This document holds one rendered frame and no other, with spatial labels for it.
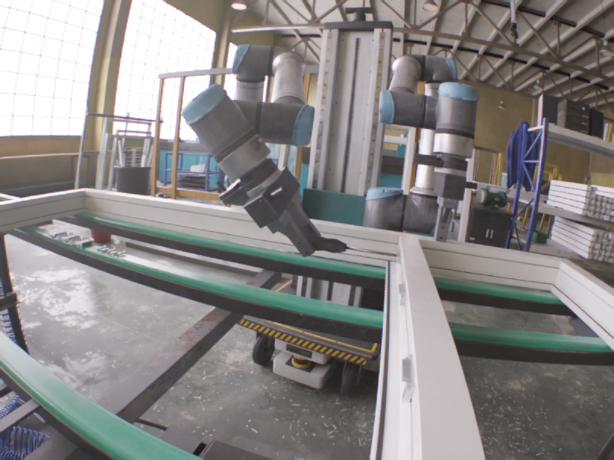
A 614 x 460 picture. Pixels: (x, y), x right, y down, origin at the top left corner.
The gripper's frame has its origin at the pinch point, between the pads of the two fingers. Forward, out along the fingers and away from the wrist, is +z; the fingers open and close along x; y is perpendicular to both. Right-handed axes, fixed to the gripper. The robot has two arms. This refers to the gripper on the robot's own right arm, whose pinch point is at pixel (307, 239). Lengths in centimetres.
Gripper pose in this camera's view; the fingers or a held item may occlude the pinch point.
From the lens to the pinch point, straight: 64.1
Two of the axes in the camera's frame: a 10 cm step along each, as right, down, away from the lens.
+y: 7.8, -3.8, -5.0
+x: 2.6, -5.3, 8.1
